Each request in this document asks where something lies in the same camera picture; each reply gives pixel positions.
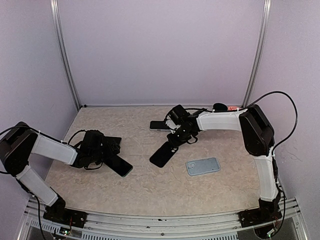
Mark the light blue phone case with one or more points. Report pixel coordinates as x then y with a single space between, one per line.
202 166

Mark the black phone case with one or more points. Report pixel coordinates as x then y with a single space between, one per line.
163 154

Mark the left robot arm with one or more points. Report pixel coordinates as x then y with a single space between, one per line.
21 146

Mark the front aluminium rail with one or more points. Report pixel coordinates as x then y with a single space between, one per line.
215 226

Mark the dark green mug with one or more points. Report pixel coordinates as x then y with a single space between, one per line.
220 107

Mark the right aluminium frame post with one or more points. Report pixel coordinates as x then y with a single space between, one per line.
258 52

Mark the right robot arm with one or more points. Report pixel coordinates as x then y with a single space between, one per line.
257 134

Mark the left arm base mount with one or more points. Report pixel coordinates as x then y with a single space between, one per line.
57 213

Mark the green edged smartphone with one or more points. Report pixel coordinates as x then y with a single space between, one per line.
118 165

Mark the aluminium frame post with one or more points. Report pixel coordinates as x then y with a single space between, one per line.
63 53
258 52

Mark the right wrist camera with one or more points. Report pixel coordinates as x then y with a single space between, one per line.
170 124

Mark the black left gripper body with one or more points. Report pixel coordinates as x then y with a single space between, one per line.
98 156

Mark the left aluminium frame post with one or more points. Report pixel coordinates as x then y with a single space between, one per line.
63 53

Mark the red white patterned bowl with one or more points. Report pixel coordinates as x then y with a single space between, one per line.
233 108

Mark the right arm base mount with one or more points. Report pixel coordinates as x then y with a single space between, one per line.
266 212

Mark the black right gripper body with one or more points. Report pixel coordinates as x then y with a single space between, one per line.
183 136

